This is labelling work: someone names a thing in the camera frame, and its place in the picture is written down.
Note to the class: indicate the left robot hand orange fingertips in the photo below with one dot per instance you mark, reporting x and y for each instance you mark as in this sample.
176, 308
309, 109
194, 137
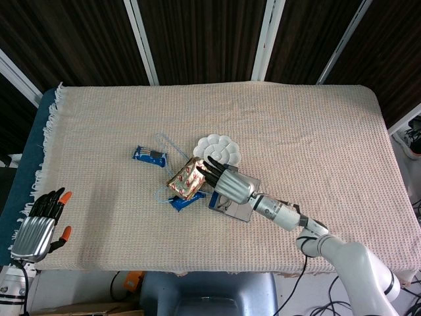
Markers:
33, 238

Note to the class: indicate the blue cookie pack with picture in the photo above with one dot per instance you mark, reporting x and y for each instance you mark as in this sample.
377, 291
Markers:
148, 155

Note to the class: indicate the grey blue-edged box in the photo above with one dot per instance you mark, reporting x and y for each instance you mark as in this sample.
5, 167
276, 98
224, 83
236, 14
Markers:
240, 212

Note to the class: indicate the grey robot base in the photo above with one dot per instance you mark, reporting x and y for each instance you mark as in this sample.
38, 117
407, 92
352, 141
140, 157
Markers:
210, 293

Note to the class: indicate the plain blue snack pack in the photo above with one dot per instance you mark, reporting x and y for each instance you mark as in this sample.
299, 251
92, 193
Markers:
182, 204

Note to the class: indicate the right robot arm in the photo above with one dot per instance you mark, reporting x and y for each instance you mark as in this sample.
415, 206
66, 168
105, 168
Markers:
355, 260

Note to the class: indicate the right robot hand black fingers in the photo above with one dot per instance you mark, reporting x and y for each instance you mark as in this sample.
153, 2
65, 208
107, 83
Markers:
235, 187

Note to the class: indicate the black and white sneaker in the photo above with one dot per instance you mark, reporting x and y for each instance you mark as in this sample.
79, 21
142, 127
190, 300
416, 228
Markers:
411, 138

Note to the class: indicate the white frame post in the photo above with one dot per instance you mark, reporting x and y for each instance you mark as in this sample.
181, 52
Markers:
16, 77
268, 39
345, 39
141, 39
406, 120

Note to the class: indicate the gold foil snack bag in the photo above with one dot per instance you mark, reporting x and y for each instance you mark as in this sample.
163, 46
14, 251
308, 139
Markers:
185, 181

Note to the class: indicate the blue table pad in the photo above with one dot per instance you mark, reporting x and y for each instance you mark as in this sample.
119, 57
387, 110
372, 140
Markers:
26, 164

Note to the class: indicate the beige waffle tablecloth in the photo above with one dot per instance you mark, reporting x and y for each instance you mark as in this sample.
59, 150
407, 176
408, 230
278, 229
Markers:
296, 131

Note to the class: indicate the white flower paint palette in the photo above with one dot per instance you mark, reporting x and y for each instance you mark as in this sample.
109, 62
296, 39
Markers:
215, 146

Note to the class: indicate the orange device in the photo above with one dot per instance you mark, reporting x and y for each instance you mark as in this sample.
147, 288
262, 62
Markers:
133, 283

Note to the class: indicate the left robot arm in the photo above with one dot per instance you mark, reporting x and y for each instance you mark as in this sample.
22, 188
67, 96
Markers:
13, 289

